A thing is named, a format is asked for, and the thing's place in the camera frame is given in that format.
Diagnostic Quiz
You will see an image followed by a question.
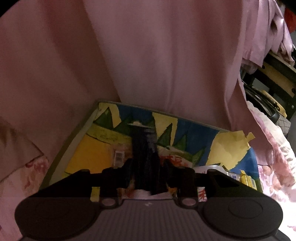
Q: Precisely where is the orange chips clear bag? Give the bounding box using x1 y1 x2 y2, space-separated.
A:
157 146 193 168

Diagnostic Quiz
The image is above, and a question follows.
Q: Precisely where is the dark blue packet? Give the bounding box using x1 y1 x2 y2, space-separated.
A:
128 123 168 195

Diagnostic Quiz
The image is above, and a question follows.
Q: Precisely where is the yellow wafer bar pack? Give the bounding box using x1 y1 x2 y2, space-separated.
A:
227 170 257 190

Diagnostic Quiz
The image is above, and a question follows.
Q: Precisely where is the white green snack bag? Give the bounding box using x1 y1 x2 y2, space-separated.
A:
193 165 227 202

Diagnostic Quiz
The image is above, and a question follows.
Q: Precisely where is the clear packet with barcode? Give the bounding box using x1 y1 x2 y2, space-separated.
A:
112 144 132 167

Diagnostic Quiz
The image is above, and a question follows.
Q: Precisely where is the cardboard tray with colourful lining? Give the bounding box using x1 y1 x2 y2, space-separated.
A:
42 101 262 191

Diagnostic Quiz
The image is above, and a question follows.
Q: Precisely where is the floral pink bedsheet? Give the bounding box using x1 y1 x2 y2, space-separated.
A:
1 104 295 240

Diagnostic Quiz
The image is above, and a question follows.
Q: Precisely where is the pink draped curtain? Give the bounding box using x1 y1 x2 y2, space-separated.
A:
1 1 275 179

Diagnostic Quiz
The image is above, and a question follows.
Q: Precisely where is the dark wooden desk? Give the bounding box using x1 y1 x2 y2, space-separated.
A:
241 52 295 120

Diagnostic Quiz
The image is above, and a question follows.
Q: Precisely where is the knotted lilac window curtain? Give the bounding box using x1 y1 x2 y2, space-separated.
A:
241 1 295 74

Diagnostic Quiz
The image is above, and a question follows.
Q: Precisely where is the red hanging decoration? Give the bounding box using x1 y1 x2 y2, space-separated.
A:
284 8 296 27

